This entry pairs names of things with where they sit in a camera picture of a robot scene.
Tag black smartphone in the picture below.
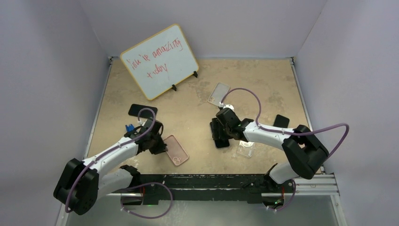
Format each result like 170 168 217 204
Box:
214 138 230 148

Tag pink phone case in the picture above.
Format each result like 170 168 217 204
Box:
163 135 189 166

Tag clear phone case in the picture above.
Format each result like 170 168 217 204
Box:
236 141 255 159

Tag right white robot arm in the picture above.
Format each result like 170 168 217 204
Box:
212 108 329 192

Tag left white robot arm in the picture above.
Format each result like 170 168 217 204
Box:
53 118 167 215

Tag black phone left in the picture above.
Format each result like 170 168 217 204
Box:
128 104 158 119

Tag black phone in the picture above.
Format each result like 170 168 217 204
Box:
128 104 158 119
273 114 290 128

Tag translucent white phone case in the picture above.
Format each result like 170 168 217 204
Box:
207 82 230 107

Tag black phone right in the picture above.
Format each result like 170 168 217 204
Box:
273 114 290 128

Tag blue black stapler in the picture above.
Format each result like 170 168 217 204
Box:
125 124 135 132

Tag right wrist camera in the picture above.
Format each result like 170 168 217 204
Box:
219 102 234 111

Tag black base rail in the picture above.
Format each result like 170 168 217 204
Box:
109 173 297 207

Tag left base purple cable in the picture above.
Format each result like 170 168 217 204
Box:
120 182 174 219

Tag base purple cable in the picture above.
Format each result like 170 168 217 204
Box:
265 181 297 213
120 182 174 219

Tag whiteboard with orange frame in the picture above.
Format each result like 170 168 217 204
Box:
120 24 199 100

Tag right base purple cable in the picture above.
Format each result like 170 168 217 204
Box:
265 181 297 213

